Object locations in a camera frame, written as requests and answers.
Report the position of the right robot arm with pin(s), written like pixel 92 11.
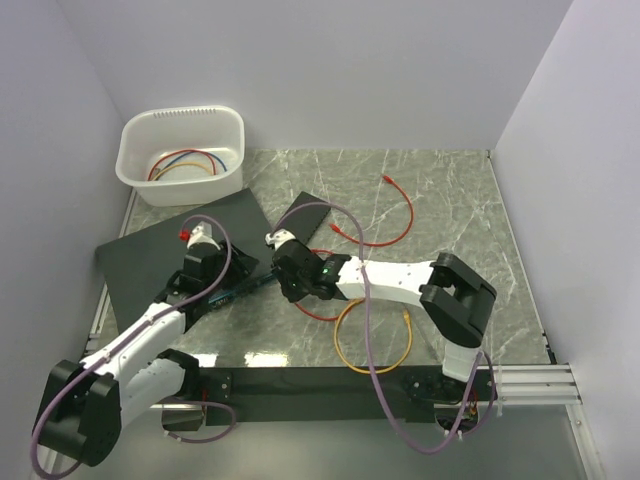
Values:
pixel 455 297

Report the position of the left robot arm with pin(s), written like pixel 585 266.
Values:
pixel 86 404

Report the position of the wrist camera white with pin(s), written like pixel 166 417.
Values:
pixel 200 235
pixel 278 238

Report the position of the large black network switch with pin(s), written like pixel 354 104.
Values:
pixel 137 266

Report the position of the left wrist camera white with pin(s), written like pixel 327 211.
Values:
pixel 200 235

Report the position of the aluminium rail right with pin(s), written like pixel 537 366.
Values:
pixel 537 385

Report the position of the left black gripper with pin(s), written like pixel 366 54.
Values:
pixel 241 264

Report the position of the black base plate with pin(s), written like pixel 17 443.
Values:
pixel 416 394

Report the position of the white plastic tub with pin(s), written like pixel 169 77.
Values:
pixel 183 156

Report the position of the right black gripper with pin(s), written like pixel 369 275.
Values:
pixel 294 295

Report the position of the small black switch box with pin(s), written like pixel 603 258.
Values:
pixel 304 223

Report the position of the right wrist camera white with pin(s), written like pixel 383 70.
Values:
pixel 278 238

